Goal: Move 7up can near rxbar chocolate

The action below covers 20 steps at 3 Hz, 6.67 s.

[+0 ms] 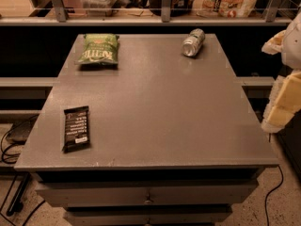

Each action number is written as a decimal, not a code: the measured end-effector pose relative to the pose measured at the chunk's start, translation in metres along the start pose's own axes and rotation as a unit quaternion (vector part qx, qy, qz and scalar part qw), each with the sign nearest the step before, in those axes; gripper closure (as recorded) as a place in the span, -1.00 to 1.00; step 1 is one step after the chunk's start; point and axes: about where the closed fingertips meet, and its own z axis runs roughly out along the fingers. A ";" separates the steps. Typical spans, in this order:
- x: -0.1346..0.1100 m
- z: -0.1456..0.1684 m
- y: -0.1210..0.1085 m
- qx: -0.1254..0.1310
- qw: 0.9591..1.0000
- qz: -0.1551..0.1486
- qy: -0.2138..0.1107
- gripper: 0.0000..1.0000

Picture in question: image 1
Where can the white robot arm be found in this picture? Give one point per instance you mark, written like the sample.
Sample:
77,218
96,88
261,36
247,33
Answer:
291,53

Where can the black rxbar chocolate bar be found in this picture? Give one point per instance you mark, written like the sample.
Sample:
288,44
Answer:
76,132

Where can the grey metal shelf rail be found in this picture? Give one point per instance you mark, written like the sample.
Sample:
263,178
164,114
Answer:
134,12

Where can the green kettle chips bag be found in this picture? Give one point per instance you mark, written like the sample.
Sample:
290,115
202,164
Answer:
100,49

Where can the black power adapter box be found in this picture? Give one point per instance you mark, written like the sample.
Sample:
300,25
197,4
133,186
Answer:
19,133

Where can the green 7up soda can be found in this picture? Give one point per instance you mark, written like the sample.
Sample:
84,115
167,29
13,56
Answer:
193,42

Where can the colourful snack bag on shelf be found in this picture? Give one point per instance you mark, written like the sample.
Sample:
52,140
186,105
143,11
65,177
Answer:
225,8

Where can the grey cabinet with drawers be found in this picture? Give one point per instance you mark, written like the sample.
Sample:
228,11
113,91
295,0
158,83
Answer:
164,126

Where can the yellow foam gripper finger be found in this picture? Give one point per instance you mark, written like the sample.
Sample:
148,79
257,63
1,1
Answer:
275,44
284,102

